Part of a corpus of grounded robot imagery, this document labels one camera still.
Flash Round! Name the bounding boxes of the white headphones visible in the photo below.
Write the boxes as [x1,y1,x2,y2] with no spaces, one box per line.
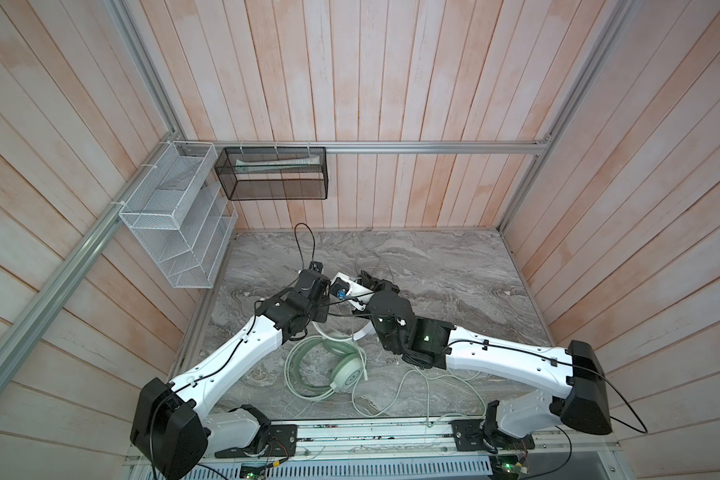
[291,298,374,343]

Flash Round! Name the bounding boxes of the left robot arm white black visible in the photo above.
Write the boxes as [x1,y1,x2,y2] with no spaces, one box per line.
[130,261,330,479]

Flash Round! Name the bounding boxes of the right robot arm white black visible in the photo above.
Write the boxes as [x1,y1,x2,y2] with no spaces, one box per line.
[347,273,612,439]

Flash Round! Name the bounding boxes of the green headphones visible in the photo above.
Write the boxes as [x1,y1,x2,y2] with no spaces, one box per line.
[283,336,367,402]

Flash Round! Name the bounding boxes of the black mesh basket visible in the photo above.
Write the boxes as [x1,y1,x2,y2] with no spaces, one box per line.
[214,146,329,202]

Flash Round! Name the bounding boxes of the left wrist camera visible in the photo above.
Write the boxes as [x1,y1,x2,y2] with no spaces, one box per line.
[309,261,323,274]

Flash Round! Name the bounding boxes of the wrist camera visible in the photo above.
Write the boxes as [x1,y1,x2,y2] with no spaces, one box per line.
[309,261,323,274]
[329,273,374,311]

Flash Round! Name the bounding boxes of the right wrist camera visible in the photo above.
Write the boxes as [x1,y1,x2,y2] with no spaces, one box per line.
[329,273,374,311]

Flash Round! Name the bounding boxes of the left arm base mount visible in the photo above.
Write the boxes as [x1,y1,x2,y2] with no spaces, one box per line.
[208,404,298,458]

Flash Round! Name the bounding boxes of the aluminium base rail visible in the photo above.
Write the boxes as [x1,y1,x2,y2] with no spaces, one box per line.
[186,417,635,479]

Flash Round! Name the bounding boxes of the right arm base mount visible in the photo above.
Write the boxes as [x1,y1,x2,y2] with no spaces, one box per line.
[450,400,535,454]

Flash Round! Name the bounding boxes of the white wire mesh shelf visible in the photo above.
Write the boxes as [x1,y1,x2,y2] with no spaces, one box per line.
[120,141,238,289]

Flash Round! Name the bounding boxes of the aluminium frame bar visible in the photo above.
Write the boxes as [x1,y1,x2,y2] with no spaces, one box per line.
[187,140,550,155]

